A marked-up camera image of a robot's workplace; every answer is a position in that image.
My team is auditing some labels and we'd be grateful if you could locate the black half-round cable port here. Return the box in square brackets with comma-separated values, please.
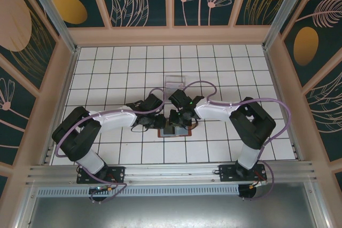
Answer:
[238, 184, 264, 201]

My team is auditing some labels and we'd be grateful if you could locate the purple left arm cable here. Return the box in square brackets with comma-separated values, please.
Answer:
[55, 87, 168, 204]

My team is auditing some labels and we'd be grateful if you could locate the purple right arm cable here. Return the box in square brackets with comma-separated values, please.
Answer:
[183, 80, 292, 202]

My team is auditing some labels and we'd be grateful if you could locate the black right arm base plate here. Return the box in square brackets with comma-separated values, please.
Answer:
[218, 164, 268, 183]

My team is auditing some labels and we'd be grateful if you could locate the grey metal sheet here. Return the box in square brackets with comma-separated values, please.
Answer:
[14, 182, 331, 228]

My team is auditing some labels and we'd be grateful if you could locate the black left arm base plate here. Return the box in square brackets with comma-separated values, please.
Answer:
[76, 166, 126, 185]

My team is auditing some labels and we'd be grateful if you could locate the aluminium mounting rail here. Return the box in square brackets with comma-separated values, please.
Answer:
[25, 160, 318, 186]

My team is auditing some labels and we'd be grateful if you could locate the brown leather card holder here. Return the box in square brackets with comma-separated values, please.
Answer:
[157, 123, 193, 139]

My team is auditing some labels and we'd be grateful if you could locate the aluminium frame post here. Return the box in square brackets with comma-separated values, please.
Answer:
[261, 0, 317, 50]
[22, 0, 81, 54]

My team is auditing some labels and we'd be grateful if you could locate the slotted grey cable duct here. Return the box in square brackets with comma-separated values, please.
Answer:
[37, 184, 240, 197]

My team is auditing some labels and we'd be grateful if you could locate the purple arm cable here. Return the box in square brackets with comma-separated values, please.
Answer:
[183, 80, 292, 202]
[55, 87, 168, 204]

